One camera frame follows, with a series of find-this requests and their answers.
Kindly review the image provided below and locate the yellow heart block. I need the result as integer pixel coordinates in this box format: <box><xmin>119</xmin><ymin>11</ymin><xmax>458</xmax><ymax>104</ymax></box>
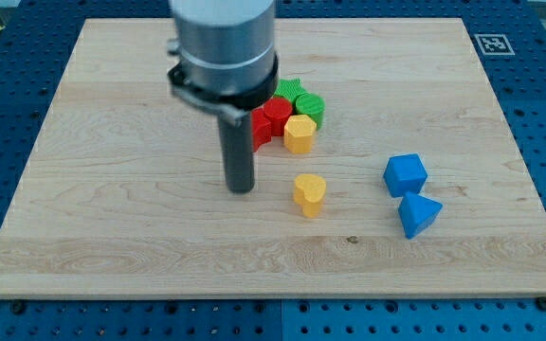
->
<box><xmin>293</xmin><ymin>173</ymin><xmax>327</xmax><ymax>218</ymax></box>

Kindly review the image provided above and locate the white fiducial marker tag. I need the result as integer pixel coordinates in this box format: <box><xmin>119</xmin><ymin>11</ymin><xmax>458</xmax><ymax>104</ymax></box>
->
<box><xmin>475</xmin><ymin>33</ymin><xmax>515</xmax><ymax>56</ymax></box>

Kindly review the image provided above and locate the red moon block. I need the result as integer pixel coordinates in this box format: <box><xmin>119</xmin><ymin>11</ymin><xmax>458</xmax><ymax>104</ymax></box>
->
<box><xmin>251</xmin><ymin>108</ymin><xmax>272</xmax><ymax>152</ymax></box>

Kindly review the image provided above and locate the blue triangle block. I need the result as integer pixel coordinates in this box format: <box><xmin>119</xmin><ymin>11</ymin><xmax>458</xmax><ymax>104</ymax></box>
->
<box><xmin>398</xmin><ymin>192</ymin><xmax>444</xmax><ymax>240</ymax></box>

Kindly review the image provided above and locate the wooden board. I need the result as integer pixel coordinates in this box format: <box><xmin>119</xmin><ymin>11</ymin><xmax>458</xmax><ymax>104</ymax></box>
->
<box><xmin>0</xmin><ymin>18</ymin><xmax>546</xmax><ymax>300</ymax></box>

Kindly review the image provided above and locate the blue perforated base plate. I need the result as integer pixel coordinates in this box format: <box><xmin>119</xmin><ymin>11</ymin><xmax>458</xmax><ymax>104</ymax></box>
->
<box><xmin>0</xmin><ymin>0</ymin><xmax>546</xmax><ymax>340</ymax></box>

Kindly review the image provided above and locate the green star block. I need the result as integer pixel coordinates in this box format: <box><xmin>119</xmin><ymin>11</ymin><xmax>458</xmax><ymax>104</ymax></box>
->
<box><xmin>274</xmin><ymin>79</ymin><xmax>307</xmax><ymax>104</ymax></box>

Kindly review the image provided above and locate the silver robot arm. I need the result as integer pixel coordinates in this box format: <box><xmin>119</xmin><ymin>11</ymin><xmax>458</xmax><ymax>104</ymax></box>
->
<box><xmin>168</xmin><ymin>0</ymin><xmax>279</xmax><ymax>193</ymax></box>

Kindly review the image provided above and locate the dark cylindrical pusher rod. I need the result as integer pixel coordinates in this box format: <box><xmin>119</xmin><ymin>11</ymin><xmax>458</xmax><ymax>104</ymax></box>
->
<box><xmin>218</xmin><ymin>114</ymin><xmax>255</xmax><ymax>193</ymax></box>

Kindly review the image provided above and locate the blue cube block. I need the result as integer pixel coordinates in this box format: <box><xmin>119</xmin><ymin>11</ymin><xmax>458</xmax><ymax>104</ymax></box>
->
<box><xmin>383</xmin><ymin>153</ymin><xmax>428</xmax><ymax>198</ymax></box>

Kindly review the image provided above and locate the red cylinder block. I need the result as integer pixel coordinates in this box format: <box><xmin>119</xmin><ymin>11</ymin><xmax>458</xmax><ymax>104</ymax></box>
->
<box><xmin>264</xmin><ymin>97</ymin><xmax>293</xmax><ymax>136</ymax></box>

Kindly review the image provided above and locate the green circle block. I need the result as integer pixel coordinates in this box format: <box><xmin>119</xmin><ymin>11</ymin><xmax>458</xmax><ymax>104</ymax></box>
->
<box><xmin>295</xmin><ymin>93</ymin><xmax>325</xmax><ymax>130</ymax></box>

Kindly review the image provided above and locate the yellow hexagon block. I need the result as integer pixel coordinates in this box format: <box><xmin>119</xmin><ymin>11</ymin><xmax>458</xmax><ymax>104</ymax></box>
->
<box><xmin>283</xmin><ymin>115</ymin><xmax>317</xmax><ymax>153</ymax></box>

